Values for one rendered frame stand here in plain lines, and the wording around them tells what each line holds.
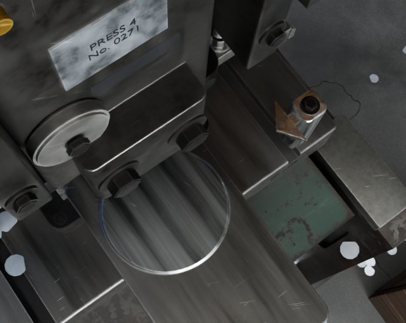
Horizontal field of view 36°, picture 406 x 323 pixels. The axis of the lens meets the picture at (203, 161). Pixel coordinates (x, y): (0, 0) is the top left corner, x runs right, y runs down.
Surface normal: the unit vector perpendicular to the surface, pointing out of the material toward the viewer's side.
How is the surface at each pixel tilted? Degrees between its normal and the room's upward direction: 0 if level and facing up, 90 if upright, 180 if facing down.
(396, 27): 0
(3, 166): 90
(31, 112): 90
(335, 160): 0
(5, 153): 90
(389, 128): 0
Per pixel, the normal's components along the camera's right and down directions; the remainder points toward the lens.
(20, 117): 0.59, 0.78
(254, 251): 0.04, -0.28
